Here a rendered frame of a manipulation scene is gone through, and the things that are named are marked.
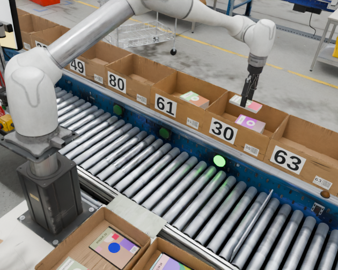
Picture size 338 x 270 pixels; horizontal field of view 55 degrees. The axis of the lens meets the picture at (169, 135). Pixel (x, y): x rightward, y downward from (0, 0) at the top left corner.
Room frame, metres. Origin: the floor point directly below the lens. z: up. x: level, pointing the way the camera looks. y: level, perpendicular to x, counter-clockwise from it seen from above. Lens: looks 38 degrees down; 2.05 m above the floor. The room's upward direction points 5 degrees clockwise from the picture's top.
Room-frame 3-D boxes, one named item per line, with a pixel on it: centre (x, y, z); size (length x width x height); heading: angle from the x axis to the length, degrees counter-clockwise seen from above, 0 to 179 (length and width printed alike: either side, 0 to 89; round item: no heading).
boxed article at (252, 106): (1.49, -0.40, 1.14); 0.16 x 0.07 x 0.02; 57
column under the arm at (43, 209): (0.96, 0.50, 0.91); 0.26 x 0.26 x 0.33; 60
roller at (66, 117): (1.75, 0.73, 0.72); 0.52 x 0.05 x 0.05; 147
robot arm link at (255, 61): (1.49, -0.40, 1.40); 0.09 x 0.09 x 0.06
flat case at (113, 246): (0.80, 0.19, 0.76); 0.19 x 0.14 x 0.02; 59
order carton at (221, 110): (1.55, -0.43, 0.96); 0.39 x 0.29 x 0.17; 57
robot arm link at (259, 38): (1.51, -0.39, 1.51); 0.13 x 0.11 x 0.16; 28
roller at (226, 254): (1.02, -0.42, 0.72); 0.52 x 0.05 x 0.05; 147
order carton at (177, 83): (1.76, -0.10, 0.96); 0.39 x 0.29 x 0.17; 57
